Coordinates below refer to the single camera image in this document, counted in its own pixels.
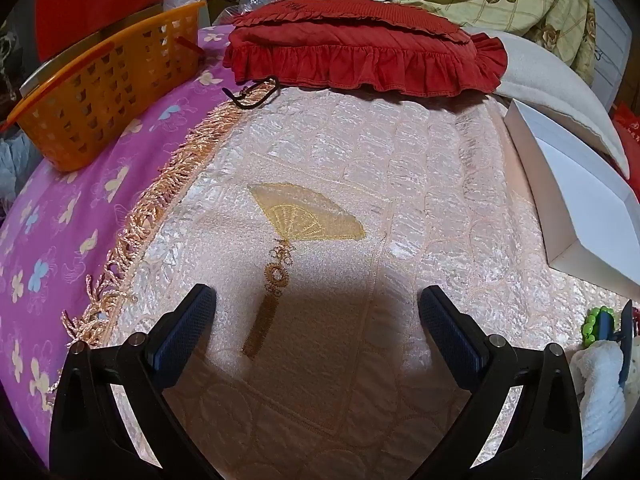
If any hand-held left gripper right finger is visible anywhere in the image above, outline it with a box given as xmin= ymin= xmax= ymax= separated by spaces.
xmin=418 ymin=285 xmax=598 ymax=480

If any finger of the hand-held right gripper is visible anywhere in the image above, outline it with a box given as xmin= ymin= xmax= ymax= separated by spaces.
xmin=597 ymin=310 xmax=617 ymax=349
xmin=618 ymin=304 xmax=636 ymax=387

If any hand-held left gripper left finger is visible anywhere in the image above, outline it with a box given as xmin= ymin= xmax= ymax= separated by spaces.
xmin=49 ymin=283 xmax=221 ymax=480

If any white cardboard box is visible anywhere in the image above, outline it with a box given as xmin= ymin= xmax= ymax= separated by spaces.
xmin=502 ymin=98 xmax=640 ymax=296

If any purple floral bed sheet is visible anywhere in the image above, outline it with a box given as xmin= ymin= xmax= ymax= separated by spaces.
xmin=0 ymin=27 xmax=241 ymax=441

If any grey plastic bag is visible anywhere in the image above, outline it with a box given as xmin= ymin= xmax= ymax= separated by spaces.
xmin=0 ymin=137 xmax=32 ymax=211

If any black metal hook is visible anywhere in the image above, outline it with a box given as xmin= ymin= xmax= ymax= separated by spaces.
xmin=222 ymin=76 xmax=279 ymax=110

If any white pillow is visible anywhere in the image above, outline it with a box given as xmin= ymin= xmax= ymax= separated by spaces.
xmin=470 ymin=30 xmax=631 ymax=178

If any orange plastic basket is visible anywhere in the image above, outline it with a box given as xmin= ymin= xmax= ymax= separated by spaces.
xmin=0 ymin=0 xmax=208 ymax=173

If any red ruffled cushion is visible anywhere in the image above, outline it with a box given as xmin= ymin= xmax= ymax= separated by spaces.
xmin=221 ymin=0 xmax=508 ymax=98

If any green bead bracelet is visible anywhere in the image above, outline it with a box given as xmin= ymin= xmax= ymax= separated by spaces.
xmin=580 ymin=306 xmax=613 ymax=348

